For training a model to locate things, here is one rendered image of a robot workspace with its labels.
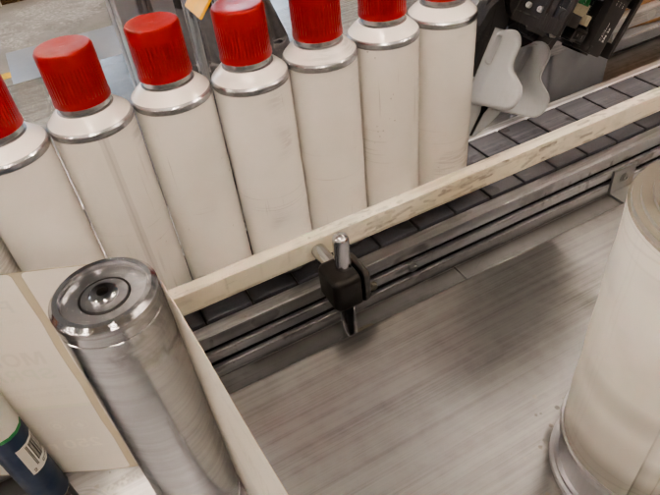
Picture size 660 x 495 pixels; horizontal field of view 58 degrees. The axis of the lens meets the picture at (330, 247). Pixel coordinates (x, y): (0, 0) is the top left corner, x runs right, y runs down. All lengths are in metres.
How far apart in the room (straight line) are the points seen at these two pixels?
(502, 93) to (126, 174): 0.29
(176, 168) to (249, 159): 0.05
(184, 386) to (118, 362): 0.04
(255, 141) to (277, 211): 0.06
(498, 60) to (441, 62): 0.07
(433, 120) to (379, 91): 0.07
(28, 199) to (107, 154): 0.05
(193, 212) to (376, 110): 0.15
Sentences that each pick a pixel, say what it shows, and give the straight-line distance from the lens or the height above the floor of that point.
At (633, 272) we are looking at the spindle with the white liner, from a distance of 0.25.
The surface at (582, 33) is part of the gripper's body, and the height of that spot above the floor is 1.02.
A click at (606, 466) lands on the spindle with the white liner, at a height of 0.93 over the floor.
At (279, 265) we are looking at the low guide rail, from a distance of 0.45.
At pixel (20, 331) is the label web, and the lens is 0.28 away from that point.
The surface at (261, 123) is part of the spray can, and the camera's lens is 0.40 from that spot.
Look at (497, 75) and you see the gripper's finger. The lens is 0.51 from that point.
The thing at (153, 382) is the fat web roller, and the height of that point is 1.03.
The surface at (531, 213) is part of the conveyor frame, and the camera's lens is 0.58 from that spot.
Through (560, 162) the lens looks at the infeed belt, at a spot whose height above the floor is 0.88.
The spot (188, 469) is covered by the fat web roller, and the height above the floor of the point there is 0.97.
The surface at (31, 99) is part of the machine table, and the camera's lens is 1.01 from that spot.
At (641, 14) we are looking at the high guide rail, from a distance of 0.71.
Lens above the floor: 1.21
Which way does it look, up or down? 41 degrees down
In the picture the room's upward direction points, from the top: 7 degrees counter-clockwise
